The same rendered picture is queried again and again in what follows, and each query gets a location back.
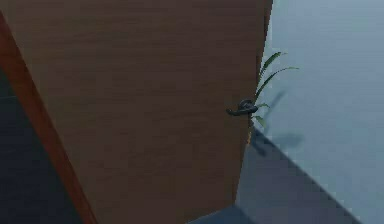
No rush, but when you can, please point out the black door handle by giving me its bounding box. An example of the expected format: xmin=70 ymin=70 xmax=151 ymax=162
xmin=225 ymin=98 xmax=259 ymax=117

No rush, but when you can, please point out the brown wooden room door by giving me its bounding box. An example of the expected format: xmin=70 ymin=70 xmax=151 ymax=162
xmin=0 ymin=0 xmax=274 ymax=224

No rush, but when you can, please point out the green house plant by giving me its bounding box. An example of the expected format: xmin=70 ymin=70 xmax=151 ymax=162
xmin=252 ymin=51 xmax=300 ymax=129

